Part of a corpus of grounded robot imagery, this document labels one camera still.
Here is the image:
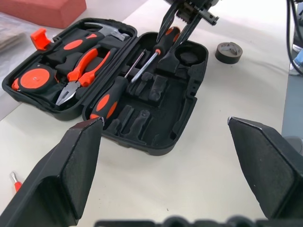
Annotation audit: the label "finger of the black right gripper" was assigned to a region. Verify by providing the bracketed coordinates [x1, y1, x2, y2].
[169, 12, 205, 53]
[156, 2, 180, 45]

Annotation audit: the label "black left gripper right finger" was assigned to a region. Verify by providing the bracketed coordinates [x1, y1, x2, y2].
[227, 116, 303, 220]

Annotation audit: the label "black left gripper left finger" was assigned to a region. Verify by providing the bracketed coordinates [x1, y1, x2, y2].
[0, 117, 105, 227]

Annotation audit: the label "black orange long screwdriver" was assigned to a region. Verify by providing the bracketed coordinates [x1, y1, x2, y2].
[131, 26, 181, 84]
[89, 48, 147, 120]

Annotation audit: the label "black electrical tape roll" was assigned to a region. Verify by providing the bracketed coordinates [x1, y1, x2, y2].
[214, 42, 243, 64]

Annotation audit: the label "black plastic tool case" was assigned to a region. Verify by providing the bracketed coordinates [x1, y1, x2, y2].
[1, 18, 209, 157]

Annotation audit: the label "black orange claw hammer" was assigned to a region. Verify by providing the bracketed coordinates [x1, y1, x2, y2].
[47, 22, 133, 64]

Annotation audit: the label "orange black tape measure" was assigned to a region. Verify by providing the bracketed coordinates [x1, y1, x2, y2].
[11, 66, 60, 92]

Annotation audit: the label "red rectangular brick block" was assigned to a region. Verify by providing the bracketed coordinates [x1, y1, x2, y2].
[0, 0, 87, 29]

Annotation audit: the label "beige folded cloth in bag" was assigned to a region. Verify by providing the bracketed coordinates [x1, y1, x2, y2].
[0, 22, 27, 52]

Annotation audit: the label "orange handled pliers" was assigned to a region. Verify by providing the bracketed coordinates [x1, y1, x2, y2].
[55, 47, 112, 106]

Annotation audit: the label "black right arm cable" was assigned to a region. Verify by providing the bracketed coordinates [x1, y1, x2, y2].
[285, 0, 303, 76]

